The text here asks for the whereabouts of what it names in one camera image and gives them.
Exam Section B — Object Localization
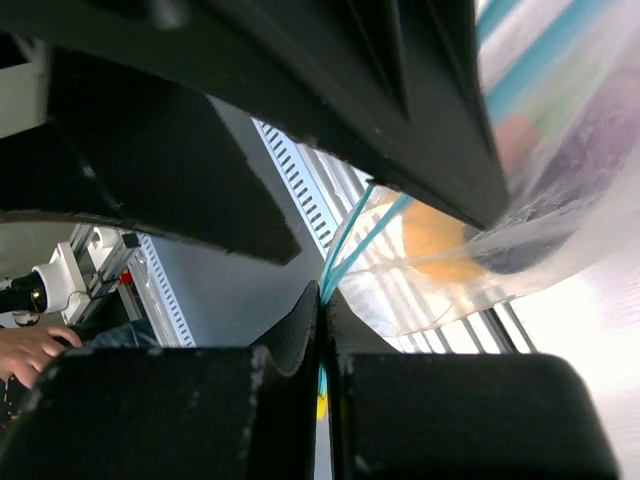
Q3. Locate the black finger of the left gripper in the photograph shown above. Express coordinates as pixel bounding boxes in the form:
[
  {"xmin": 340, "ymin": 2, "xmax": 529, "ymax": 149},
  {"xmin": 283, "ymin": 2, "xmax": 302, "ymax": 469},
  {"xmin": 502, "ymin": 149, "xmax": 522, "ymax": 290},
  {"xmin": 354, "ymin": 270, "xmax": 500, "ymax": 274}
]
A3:
[
  {"xmin": 1, "ymin": 50, "xmax": 300, "ymax": 265},
  {"xmin": 1, "ymin": 1, "xmax": 510, "ymax": 229}
]

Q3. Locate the peach coloured egg toy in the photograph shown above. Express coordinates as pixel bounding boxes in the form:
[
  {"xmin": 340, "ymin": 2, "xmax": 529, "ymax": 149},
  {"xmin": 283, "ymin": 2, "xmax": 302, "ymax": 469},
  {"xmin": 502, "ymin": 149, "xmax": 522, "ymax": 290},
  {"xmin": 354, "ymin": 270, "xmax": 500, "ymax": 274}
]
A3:
[{"xmin": 493, "ymin": 114, "xmax": 539, "ymax": 175}]

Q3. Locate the aluminium mounting rail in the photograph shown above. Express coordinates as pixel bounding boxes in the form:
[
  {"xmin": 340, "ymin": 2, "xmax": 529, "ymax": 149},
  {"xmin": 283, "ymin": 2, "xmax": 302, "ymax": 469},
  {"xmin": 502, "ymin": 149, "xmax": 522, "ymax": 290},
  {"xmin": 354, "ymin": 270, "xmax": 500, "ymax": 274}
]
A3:
[{"xmin": 296, "ymin": 144, "xmax": 537, "ymax": 354}]

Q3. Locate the white slotted cable duct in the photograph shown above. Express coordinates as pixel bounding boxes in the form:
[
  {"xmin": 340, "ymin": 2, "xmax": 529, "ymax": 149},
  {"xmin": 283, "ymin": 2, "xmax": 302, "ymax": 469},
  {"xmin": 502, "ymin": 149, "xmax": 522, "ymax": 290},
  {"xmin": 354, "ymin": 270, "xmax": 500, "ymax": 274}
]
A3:
[{"xmin": 251, "ymin": 118, "xmax": 337, "ymax": 258}]

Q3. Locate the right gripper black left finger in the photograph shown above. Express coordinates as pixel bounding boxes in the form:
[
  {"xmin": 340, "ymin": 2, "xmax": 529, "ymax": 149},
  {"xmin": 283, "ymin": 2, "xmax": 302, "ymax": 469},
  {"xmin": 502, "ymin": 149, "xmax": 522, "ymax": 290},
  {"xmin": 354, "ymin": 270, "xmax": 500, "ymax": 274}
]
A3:
[{"xmin": 1, "ymin": 283, "xmax": 319, "ymax": 479}]

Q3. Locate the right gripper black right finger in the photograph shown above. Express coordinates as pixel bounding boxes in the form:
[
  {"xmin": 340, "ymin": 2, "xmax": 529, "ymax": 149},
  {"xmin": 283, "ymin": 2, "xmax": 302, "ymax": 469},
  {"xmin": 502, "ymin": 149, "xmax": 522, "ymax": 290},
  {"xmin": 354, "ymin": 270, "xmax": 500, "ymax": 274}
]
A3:
[{"xmin": 325, "ymin": 294, "xmax": 620, "ymax": 479}]

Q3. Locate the yellow toy lemon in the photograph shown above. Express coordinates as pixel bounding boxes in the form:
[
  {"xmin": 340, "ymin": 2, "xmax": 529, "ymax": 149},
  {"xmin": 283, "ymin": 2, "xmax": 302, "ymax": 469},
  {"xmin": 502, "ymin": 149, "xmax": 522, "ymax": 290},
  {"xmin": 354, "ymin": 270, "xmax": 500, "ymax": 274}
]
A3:
[{"xmin": 387, "ymin": 200, "xmax": 487, "ymax": 286}]

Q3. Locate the purple toy eggplant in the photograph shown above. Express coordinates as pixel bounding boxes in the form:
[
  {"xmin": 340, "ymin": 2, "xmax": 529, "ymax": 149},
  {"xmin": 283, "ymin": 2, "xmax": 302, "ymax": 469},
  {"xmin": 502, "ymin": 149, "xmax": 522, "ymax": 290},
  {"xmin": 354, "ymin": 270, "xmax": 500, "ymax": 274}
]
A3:
[{"xmin": 470, "ymin": 69, "xmax": 639, "ymax": 275}]

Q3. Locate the clear zip top bag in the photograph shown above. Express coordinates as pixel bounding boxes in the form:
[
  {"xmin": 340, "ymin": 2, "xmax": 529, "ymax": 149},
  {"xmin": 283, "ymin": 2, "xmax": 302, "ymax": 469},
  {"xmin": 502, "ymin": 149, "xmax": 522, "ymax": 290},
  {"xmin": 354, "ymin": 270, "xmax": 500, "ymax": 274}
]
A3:
[{"xmin": 320, "ymin": 1, "xmax": 639, "ymax": 343}]

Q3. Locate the person's bare hand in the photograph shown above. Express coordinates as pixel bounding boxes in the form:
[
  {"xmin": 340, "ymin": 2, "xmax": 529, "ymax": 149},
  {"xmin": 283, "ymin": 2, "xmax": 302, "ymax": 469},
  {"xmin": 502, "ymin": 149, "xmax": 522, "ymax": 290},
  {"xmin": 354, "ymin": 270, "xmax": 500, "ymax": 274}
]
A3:
[{"xmin": 1, "ymin": 326, "xmax": 82, "ymax": 388}]

